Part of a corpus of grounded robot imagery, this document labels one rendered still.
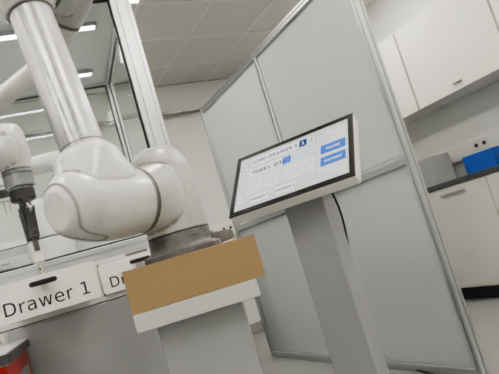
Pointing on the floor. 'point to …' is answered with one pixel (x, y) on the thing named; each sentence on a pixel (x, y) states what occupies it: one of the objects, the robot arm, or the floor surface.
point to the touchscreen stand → (336, 288)
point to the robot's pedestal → (207, 332)
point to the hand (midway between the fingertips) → (36, 251)
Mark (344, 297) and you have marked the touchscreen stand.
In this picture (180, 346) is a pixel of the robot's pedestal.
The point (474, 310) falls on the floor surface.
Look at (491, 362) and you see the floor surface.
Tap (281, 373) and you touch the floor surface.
